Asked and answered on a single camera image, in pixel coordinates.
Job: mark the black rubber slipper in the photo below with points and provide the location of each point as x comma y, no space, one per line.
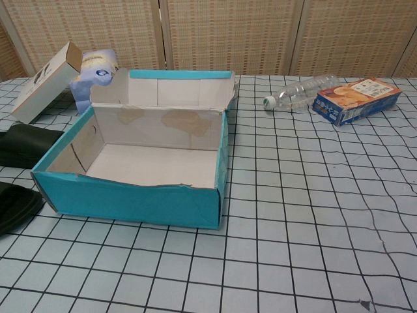
16,205
26,146

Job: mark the teal cardboard shoe box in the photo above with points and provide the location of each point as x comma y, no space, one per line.
130,202

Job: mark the light blue checkered tablecloth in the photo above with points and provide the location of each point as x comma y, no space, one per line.
293,212

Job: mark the clear plastic bottle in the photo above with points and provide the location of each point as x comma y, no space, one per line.
293,94

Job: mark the woven folding screen panel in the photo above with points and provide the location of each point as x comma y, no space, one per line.
8,55
358,32
91,26
234,32

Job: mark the lavender tissue pack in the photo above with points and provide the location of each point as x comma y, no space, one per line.
83,93

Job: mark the orange and blue snack box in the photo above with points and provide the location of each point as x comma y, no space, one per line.
355,98

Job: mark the white cardboard carton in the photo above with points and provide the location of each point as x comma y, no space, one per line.
39,88

